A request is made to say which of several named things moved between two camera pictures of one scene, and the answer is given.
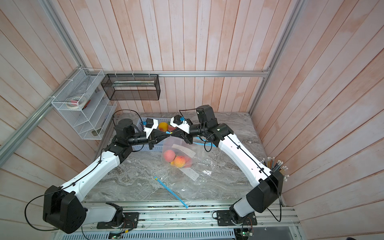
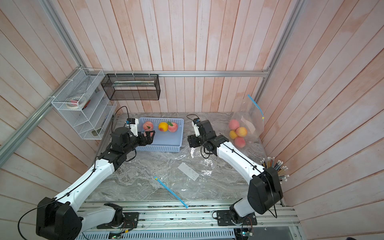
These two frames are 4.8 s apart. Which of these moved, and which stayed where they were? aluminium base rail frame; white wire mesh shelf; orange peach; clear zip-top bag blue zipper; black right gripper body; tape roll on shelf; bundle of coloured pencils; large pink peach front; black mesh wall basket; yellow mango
Moved: black right gripper body; clear zip-top bag blue zipper; large pink peach front; orange peach
Stayed: aluminium base rail frame; white wire mesh shelf; bundle of coloured pencils; yellow mango; black mesh wall basket; tape roll on shelf
